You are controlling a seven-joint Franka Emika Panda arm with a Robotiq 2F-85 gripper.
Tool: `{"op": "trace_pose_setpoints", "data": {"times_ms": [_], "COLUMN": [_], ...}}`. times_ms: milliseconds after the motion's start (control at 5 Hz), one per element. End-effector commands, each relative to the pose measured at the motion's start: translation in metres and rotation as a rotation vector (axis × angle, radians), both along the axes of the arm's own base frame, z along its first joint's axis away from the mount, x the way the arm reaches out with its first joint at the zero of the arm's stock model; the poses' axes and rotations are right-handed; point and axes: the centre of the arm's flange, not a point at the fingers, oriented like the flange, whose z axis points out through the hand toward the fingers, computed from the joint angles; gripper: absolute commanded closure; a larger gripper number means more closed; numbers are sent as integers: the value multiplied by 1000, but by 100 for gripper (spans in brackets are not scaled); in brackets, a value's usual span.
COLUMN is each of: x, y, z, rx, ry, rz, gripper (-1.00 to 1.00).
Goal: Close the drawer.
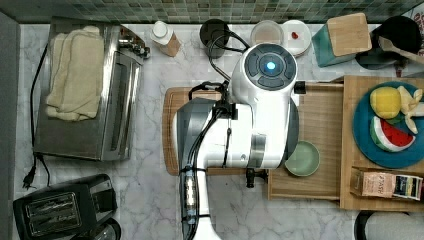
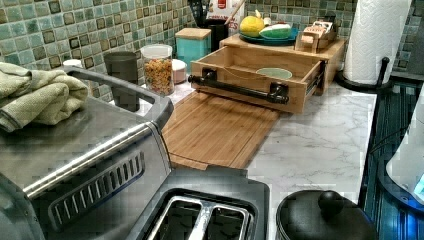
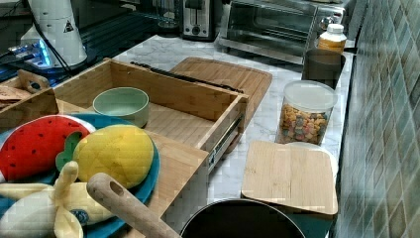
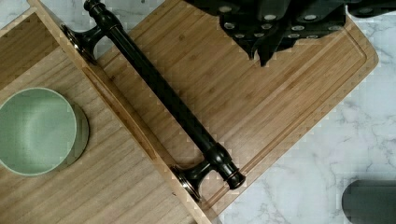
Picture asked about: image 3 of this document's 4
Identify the white-capped orange bottle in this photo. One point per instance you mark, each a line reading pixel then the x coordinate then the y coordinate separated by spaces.
pixel 333 39

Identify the bamboo wooden drawer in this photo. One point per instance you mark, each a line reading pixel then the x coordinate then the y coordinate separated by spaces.
pixel 197 114

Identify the red strawberry plush toy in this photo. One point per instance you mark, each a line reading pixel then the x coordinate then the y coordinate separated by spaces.
pixel 31 148

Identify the large bamboo cutting board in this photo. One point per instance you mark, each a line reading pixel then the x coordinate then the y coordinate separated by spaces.
pixel 253 82

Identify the silver toaster oven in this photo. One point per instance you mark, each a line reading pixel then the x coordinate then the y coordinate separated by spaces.
pixel 278 29

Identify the yellow banana plush toy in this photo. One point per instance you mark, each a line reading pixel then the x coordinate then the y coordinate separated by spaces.
pixel 59 198

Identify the black pan with wooden handle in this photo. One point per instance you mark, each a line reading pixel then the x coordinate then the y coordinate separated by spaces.
pixel 228 218

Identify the small light wooden board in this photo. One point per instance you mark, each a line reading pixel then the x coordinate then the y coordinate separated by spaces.
pixel 295 175

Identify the clear jar of colourful cereal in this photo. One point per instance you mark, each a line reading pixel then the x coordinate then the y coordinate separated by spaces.
pixel 305 112

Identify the yellow lemon plush toy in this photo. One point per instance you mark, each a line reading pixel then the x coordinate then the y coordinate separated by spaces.
pixel 124 152

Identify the silver black toaster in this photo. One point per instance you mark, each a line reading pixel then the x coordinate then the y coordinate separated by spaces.
pixel 198 20

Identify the wooden utensil with hole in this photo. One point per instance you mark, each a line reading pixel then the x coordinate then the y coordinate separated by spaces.
pixel 32 82

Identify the pale green bowl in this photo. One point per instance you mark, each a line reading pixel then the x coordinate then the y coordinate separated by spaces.
pixel 128 103

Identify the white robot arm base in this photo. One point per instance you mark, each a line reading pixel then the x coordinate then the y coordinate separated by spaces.
pixel 54 32

